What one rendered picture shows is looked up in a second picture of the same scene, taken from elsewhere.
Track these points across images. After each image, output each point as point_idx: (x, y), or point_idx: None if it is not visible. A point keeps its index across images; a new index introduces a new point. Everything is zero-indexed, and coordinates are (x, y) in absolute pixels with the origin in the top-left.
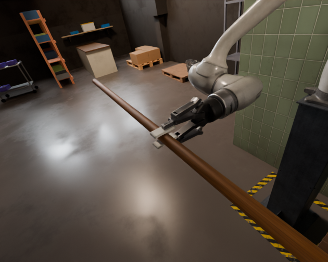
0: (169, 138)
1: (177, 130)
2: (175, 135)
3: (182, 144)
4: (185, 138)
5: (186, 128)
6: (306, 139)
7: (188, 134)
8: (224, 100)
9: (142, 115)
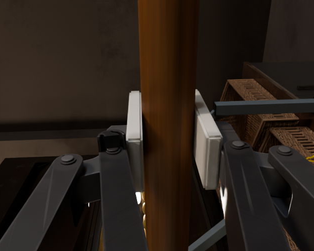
0: (144, 185)
1: (228, 168)
2: (203, 178)
3: (151, 245)
4: (282, 223)
5: (231, 238)
6: None
7: None
8: None
9: None
